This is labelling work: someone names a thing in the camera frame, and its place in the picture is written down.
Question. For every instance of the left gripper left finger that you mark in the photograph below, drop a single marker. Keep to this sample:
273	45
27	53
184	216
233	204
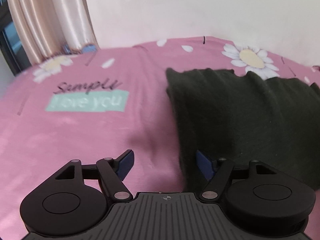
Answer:
112	173

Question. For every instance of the dark window frame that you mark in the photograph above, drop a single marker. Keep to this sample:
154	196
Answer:
11	45

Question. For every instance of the dark green knit sweater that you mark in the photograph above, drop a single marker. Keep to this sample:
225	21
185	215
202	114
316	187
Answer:
241	118

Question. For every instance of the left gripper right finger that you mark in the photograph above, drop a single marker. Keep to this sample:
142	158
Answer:
218	175

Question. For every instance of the beige satin curtain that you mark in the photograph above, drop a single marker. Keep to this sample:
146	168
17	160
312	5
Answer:
48	28

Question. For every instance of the pink daisy bed sheet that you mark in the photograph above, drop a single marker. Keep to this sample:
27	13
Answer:
97	105

